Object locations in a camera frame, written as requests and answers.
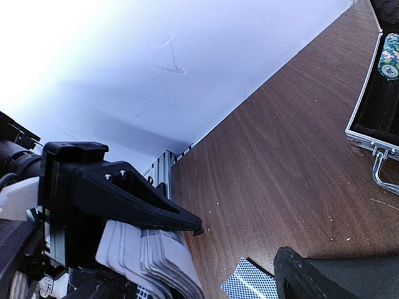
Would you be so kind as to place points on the green poker chip row left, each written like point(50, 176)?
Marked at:
point(388, 62)

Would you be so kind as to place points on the blue playing card deck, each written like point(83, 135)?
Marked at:
point(157, 260)

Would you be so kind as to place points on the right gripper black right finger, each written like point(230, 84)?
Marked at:
point(373, 276)

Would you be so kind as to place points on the face-up nine diamonds card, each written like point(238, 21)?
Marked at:
point(249, 281)

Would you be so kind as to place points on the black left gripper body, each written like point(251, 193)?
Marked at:
point(71, 237)

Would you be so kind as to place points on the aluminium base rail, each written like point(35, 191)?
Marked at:
point(160, 170)

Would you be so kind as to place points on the aluminium poker chip case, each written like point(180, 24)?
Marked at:
point(373, 124)

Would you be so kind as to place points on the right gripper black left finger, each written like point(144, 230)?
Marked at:
point(93, 284)

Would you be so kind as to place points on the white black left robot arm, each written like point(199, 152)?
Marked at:
point(26, 271)

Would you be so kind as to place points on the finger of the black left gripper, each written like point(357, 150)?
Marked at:
point(117, 191)

